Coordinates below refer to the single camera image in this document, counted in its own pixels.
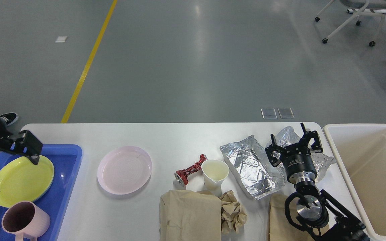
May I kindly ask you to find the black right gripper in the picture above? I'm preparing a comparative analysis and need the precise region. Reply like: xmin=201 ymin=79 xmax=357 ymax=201
xmin=265 ymin=123 xmax=323 ymax=184

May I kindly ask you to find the pink mug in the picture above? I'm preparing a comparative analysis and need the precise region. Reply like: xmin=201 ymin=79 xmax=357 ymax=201
xmin=1 ymin=201 xmax=51 ymax=241

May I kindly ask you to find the pink plate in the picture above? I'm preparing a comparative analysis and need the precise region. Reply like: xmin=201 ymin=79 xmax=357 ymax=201
xmin=97 ymin=146 xmax=152 ymax=195

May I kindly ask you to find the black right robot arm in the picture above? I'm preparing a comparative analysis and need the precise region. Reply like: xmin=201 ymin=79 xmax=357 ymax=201
xmin=265 ymin=123 xmax=370 ymax=241

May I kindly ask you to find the black sneaker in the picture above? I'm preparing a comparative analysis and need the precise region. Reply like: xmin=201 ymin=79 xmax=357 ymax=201
xmin=0 ymin=112 xmax=19 ymax=126

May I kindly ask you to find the yellow plate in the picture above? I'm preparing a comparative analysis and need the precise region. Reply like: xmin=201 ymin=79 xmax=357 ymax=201
xmin=0 ymin=155 xmax=55 ymax=208

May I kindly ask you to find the clear floor plate right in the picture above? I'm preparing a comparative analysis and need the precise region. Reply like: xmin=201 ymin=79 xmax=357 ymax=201
xmin=278 ymin=108 xmax=295 ymax=119

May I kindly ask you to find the clear floor plate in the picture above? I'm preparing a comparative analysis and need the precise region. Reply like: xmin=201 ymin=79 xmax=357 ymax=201
xmin=278 ymin=108 xmax=295 ymax=119
xmin=261 ymin=108 xmax=278 ymax=119

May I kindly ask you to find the aluminium foil tray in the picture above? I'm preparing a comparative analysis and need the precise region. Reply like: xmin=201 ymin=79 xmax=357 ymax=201
xmin=219 ymin=135 xmax=286 ymax=200

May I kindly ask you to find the clear floor plate left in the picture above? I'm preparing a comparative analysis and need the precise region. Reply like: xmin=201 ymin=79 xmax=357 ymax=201
xmin=261 ymin=108 xmax=278 ymax=119

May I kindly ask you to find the blue plastic tray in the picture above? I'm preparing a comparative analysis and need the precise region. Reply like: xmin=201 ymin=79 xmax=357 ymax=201
xmin=0 ymin=144 xmax=82 ymax=241

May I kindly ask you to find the brown paper bag right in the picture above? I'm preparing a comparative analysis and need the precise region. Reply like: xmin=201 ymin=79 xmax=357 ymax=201
xmin=268 ymin=193 xmax=313 ymax=241

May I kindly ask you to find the beige plastic bin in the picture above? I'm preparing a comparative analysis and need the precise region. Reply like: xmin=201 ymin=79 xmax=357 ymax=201
xmin=323 ymin=124 xmax=386 ymax=241

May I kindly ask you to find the white paper cup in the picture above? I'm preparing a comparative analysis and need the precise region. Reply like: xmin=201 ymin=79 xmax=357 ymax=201
xmin=202 ymin=160 xmax=230 ymax=196

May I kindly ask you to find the crumpled brown paper ball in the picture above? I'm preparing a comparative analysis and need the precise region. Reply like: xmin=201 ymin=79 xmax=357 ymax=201
xmin=219 ymin=190 xmax=248 ymax=234

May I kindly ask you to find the crushed red can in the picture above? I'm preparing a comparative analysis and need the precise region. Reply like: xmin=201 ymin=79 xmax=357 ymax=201
xmin=174 ymin=154 xmax=208 ymax=186

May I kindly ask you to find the white floor tape patch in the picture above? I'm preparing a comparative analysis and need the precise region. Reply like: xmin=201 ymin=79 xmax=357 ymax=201
xmin=55 ymin=36 xmax=68 ymax=43

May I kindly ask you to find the large brown paper bag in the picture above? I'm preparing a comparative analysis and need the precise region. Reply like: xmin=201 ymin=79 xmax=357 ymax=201
xmin=159 ymin=190 xmax=221 ymax=241

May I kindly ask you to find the white office chair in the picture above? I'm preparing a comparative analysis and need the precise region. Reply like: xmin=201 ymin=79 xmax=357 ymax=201
xmin=322 ymin=0 xmax=386 ymax=47

